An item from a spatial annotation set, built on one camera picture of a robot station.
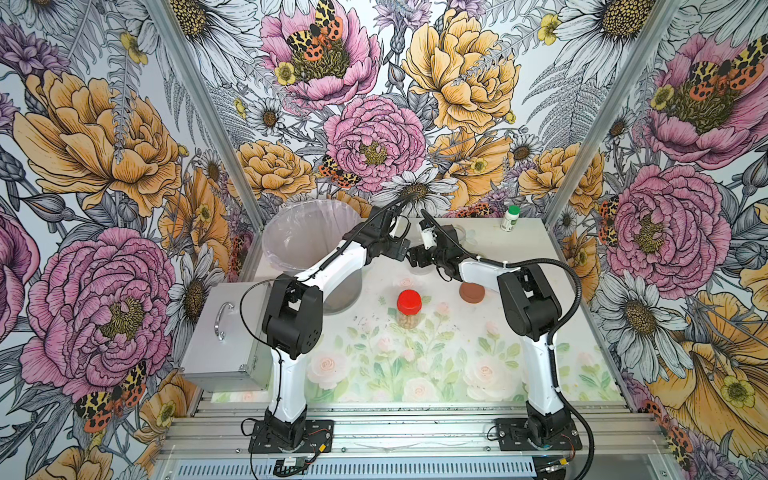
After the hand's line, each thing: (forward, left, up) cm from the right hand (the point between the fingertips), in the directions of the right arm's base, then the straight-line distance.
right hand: (415, 254), depth 105 cm
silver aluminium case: (-36, +50, +10) cm, 62 cm away
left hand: (-4, +9, +8) cm, 13 cm away
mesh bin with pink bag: (-4, +36, +16) cm, 39 cm away
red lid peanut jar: (-22, +4, +4) cm, 23 cm away
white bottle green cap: (+16, -37, 0) cm, 40 cm away
